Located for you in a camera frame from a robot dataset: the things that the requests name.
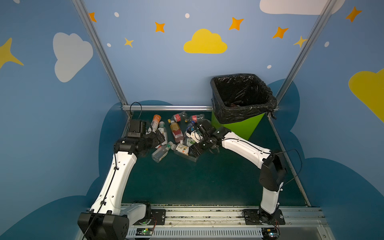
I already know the dark red juice bottle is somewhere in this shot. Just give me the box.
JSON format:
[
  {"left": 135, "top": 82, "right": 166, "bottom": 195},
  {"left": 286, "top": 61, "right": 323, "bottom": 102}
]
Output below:
[{"left": 169, "top": 120, "right": 184, "bottom": 143}]

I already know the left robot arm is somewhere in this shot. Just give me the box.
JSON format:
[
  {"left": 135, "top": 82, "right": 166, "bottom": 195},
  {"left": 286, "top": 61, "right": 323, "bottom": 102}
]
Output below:
[{"left": 78, "top": 131, "right": 165, "bottom": 240}]

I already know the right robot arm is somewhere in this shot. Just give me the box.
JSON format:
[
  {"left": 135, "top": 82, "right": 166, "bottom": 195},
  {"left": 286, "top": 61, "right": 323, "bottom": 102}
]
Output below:
[{"left": 188, "top": 125, "right": 287, "bottom": 216}]

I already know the green trash bin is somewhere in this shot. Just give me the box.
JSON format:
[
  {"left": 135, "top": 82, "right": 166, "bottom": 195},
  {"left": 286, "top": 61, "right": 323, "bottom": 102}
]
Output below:
[{"left": 212, "top": 112, "right": 265, "bottom": 140}]

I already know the black bin liner bag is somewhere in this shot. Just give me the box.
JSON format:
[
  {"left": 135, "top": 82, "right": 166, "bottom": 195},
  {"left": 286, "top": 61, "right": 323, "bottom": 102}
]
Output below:
[{"left": 210, "top": 74, "right": 277, "bottom": 124}]

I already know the blue label bottle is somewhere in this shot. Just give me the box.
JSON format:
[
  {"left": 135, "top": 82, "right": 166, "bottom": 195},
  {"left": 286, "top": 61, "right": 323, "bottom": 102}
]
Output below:
[{"left": 185, "top": 122, "right": 195, "bottom": 134}]

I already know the lime label square bottle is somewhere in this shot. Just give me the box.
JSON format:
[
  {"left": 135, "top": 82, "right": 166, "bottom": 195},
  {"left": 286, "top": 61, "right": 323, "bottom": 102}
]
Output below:
[{"left": 184, "top": 138, "right": 196, "bottom": 147}]

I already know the orange cap white bottle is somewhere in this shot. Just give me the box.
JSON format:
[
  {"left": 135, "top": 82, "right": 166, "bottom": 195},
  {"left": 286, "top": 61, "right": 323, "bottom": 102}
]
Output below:
[{"left": 148, "top": 115, "right": 161, "bottom": 133}]

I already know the osmanthus oolong square bottle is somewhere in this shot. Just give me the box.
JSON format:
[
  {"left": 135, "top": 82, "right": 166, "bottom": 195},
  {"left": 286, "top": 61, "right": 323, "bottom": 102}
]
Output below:
[{"left": 171, "top": 143, "right": 198, "bottom": 163}]

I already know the clear bottle yellow cap red label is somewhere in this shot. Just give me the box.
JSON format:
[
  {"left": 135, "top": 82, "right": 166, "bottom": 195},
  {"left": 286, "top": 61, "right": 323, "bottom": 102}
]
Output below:
[{"left": 168, "top": 111, "right": 188, "bottom": 123}]

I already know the aluminium frame back bar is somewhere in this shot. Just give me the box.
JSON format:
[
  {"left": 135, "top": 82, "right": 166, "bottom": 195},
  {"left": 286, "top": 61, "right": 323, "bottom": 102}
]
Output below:
[{"left": 122, "top": 105, "right": 213, "bottom": 112}]

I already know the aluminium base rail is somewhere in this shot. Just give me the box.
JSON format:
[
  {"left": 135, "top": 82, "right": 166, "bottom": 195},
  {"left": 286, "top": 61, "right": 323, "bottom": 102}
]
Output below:
[{"left": 126, "top": 205, "right": 335, "bottom": 240}]

